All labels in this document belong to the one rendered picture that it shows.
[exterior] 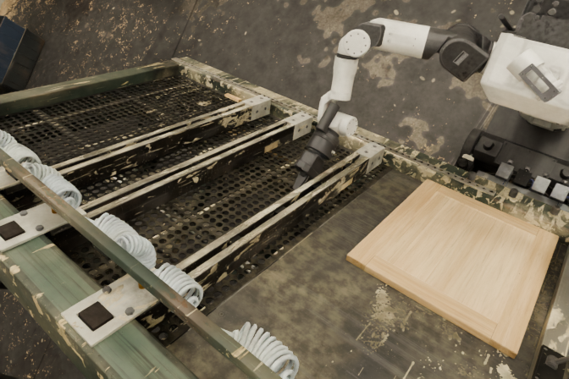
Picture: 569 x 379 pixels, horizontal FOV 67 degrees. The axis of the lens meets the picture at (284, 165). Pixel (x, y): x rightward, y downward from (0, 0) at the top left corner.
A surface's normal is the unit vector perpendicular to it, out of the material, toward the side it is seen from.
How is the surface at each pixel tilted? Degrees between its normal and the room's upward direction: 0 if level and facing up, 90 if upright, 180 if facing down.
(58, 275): 51
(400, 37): 37
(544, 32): 23
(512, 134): 0
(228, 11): 0
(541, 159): 0
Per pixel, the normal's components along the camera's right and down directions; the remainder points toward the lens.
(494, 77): -0.55, 0.08
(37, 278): 0.12, -0.85
